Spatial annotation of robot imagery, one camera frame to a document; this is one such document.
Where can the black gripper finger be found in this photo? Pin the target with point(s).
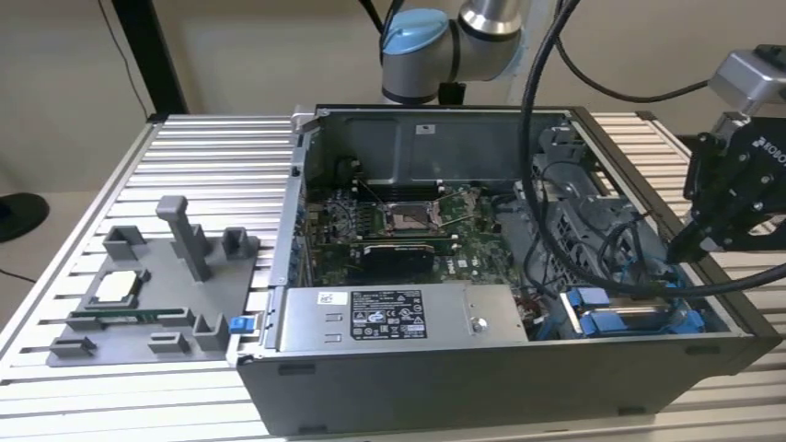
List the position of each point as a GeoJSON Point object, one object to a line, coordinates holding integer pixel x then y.
{"type": "Point", "coordinates": [755, 235]}
{"type": "Point", "coordinates": [703, 184]}

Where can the hard disk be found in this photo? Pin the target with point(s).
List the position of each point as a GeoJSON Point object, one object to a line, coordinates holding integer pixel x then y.
{"type": "Point", "coordinates": [638, 307]}

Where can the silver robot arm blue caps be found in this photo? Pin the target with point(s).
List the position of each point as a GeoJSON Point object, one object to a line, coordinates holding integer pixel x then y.
{"type": "Point", "coordinates": [423, 69]}

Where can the grey metal disk bay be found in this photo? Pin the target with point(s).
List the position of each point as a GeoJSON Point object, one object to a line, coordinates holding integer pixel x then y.
{"type": "Point", "coordinates": [565, 221]}

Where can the blue disk carrier in bay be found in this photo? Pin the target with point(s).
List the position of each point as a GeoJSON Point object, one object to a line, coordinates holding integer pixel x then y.
{"type": "Point", "coordinates": [605, 324]}

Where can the green motherboard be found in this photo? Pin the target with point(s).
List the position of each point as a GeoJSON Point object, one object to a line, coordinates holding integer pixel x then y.
{"type": "Point", "coordinates": [485, 262]}

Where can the CPU socket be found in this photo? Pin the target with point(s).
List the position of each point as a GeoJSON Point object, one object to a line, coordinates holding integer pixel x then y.
{"type": "Point", "coordinates": [408, 217]}

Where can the black graphics card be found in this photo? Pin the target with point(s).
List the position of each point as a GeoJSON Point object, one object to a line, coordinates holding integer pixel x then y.
{"type": "Point", "coordinates": [398, 262]}

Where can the black open PC case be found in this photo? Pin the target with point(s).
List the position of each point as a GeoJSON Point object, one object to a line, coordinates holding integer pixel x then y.
{"type": "Point", "coordinates": [430, 391]}

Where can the silver power supply with label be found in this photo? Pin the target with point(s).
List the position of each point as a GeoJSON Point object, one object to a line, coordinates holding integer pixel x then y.
{"type": "Point", "coordinates": [307, 317]}

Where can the blue case latch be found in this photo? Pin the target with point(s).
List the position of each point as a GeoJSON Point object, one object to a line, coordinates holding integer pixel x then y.
{"type": "Point", "coordinates": [240, 324]}

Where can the grey parts rack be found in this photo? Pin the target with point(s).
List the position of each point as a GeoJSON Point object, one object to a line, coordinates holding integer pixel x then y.
{"type": "Point", "coordinates": [159, 276]}

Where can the silver CPU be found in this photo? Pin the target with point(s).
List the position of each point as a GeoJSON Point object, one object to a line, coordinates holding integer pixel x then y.
{"type": "Point", "coordinates": [115, 287]}

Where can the green RAM stick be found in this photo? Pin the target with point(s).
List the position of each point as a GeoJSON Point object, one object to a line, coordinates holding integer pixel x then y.
{"type": "Point", "coordinates": [123, 315]}

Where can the black round stand base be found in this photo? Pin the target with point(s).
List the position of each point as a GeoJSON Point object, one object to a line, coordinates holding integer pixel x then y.
{"type": "Point", "coordinates": [21, 216]}

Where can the black frame post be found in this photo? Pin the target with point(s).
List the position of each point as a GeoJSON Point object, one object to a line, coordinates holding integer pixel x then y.
{"type": "Point", "coordinates": [154, 60]}

